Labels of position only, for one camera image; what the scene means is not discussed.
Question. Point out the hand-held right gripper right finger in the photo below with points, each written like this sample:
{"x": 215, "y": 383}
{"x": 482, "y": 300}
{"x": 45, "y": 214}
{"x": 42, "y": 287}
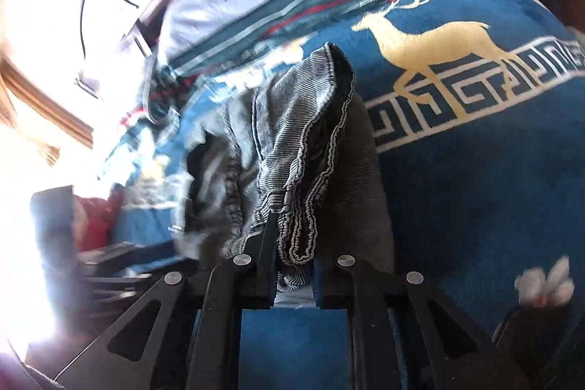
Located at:
{"x": 325, "y": 285}

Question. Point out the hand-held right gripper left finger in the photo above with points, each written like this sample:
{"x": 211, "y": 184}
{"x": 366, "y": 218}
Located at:
{"x": 267, "y": 266}

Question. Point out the grey denim pants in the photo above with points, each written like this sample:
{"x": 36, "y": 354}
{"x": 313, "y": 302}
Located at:
{"x": 292, "y": 152}

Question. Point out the red garment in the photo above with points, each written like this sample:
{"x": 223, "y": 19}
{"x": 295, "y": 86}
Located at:
{"x": 98, "y": 216}

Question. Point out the blue printed deer blanket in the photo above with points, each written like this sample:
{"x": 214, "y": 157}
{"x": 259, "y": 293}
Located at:
{"x": 457, "y": 198}

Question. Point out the wooden window frame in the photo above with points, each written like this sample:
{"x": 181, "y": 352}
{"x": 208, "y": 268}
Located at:
{"x": 50, "y": 106}

